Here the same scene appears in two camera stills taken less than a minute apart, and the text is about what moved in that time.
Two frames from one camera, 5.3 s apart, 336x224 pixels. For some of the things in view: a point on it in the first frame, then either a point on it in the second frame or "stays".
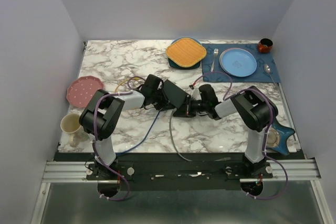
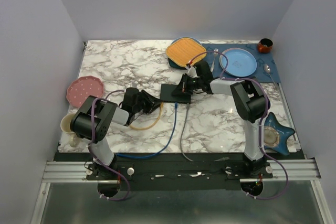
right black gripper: (185, 109) -> (182, 88)
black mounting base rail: (178, 171) stays
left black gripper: (164, 104) -> (152, 103)
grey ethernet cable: (173, 140) -> (181, 134)
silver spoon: (266, 68) stays
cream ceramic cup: (70, 124) stays
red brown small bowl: (265, 45) stays
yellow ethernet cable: (133, 78) -> (154, 124)
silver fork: (216, 52) stays
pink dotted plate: (82, 89) stays
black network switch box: (173, 94) stays
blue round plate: (238, 62) stays
